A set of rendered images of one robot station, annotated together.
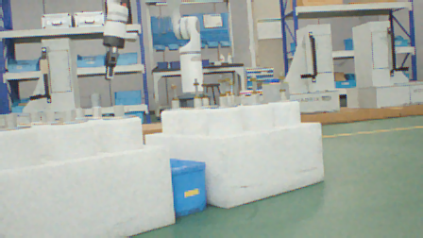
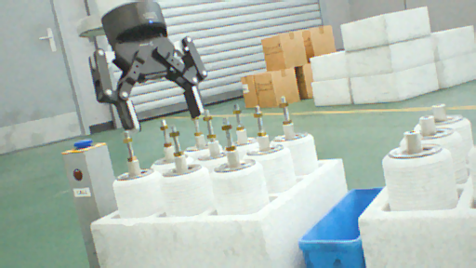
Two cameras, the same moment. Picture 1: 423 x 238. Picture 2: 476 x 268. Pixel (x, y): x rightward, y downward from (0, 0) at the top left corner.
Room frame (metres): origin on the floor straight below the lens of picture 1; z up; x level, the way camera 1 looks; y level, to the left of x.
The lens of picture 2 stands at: (1.68, 1.01, 0.43)
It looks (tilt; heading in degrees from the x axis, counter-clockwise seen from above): 7 degrees down; 250
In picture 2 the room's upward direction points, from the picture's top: 12 degrees counter-clockwise
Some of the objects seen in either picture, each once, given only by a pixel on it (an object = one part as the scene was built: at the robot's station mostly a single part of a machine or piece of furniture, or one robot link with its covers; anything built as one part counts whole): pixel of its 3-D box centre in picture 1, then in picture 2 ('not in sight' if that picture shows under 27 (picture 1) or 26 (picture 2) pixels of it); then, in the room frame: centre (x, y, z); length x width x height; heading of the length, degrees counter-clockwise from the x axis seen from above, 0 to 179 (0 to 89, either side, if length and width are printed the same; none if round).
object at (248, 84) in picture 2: not in sight; (261, 88); (-0.31, -3.66, 0.15); 0.30 x 0.24 x 0.30; 8
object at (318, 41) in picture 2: not in sight; (313, 45); (-0.81, -3.44, 0.45); 0.30 x 0.24 x 0.30; 97
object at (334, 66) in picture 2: not in sight; (349, 62); (-0.48, -2.38, 0.27); 0.39 x 0.39 x 0.18; 12
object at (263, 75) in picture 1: (256, 89); not in sight; (7.16, -0.68, 0.35); 0.59 x 0.47 x 0.69; 9
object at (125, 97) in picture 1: (128, 97); not in sight; (6.14, 1.20, 0.36); 0.50 x 0.38 x 0.21; 10
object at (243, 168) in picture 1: (232, 158); (231, 230); (1.37, -0.04, 0.09); 0.39 x 0.39 x 0.18; 38
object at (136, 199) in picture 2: not in sight; (145, 218); (1.53, -0.06, 0.16); 0.10 x 0.10 x 0.18
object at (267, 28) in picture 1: (271, 28); not in sight; (7.74, -1.06, 1.38); 0.49 x 0.02 x 0.35; 99
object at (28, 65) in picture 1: (25, 65); not in sight; (5.93, 2.49, 0.90); 0.50 x 0.38 x 0.21; 9
